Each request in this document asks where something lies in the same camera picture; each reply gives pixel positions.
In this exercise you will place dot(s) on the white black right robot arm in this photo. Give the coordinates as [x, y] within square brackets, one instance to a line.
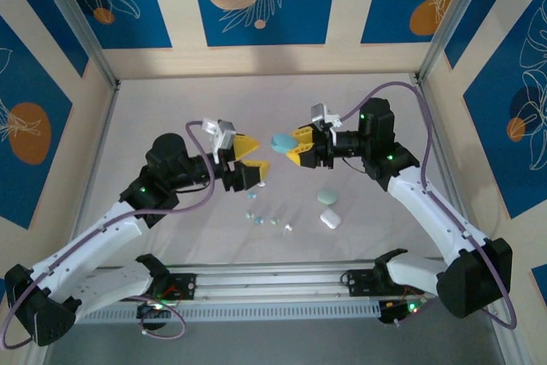
[431, 215]

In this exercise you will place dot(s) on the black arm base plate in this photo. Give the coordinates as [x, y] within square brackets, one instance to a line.
[357, 284]
[186, 286]

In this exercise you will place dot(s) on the black controller board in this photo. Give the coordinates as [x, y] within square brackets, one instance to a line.
[391, 311]
[149, 313]

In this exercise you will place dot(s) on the aluminium side rail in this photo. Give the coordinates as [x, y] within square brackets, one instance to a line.
[433, 117]
[101, 134]

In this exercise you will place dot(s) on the mint green earbud charging case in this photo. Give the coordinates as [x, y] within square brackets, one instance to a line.
[327, 196]

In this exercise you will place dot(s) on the aluminium frame post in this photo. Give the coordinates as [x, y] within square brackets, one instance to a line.
[457, 19]
[77, 27]

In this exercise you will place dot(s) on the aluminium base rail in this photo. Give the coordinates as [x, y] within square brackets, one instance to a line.
[273, 284]

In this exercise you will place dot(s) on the blue earbud charging case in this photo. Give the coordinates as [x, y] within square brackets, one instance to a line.
[282, 143]

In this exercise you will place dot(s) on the white earbud charging case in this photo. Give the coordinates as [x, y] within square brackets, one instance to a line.
[330, 218]

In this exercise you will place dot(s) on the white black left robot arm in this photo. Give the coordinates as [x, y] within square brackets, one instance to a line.
[107, 286]

